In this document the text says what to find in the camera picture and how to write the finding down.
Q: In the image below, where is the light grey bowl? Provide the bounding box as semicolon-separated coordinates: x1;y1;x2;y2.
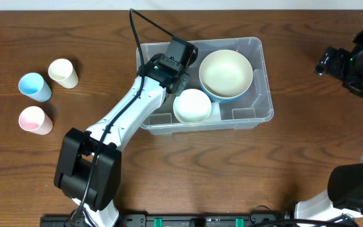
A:
175;114;209;123

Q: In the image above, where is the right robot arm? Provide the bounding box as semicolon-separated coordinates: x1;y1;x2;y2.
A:
288;29;363;226

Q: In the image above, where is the dark blue bowl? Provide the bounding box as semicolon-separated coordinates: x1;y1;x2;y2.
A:
208;95;241;103
200;83;249;97

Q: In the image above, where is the pink cup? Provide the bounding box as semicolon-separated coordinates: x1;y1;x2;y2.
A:
18;106;53;135

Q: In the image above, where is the clear plastic storage container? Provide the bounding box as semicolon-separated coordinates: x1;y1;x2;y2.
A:
141;37;274;135

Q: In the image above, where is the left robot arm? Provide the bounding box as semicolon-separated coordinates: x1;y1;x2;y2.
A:
54;37;199;226

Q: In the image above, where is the white bowl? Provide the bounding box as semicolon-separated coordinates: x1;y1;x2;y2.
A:
173;89;212;121

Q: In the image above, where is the large beige bowl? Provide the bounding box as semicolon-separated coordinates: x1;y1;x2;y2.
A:
199;50;254;99

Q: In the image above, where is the light blue cup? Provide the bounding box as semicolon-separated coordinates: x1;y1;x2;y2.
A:
18;73;52;102

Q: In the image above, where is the cream white cup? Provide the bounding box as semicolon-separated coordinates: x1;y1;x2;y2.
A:
48;59;79;89

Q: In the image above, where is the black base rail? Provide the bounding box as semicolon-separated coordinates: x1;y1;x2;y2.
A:
39;211;358;227

